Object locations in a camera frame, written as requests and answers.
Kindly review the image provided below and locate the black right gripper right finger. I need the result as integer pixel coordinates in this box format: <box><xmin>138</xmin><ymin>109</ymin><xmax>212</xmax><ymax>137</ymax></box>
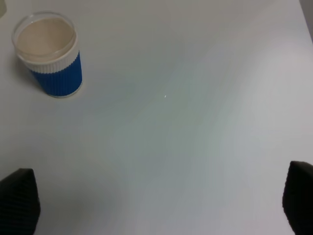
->
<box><xmin>282</xmin><ymin>161</ymin><xmax>313</xmax><ymax>235</ymax></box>

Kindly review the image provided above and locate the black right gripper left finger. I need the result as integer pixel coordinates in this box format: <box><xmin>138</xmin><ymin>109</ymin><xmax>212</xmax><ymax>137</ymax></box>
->
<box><xmin>0</xmin><ymin>168</ymin><xmax>41</xmax><ymax>235</ymax></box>

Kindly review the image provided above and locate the blue sleeved glass cup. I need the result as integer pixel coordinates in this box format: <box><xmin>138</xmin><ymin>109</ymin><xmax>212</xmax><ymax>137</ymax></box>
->
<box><xmin>12</xmin><ymin>11</ymin><xmax>83</xmax><ymax>98</ymax></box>

